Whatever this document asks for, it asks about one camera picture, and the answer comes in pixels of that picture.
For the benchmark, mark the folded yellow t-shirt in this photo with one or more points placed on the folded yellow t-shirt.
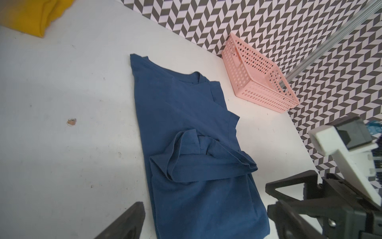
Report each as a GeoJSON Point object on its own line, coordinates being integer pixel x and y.
{"type": "Point", "coordinates": [32, 17]}

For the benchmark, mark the pink plastic basket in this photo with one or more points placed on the pink plastic basket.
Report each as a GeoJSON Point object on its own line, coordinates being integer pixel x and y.
{"type": "Point", "coordinates": [256, 78]}

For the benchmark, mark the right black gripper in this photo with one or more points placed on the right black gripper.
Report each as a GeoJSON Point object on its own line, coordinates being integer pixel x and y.
{"type": "Point", "coordinates": [343, 211]}

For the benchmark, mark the blue mickey t-shirt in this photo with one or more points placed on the blue mickey t-shirt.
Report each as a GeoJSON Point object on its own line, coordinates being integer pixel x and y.
{"type": "Point", "coordinates": [199, 180]}

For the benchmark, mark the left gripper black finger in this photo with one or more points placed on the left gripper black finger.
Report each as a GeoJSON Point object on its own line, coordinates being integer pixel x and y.
{"type": "Point", "coordinates": [127, 226]}

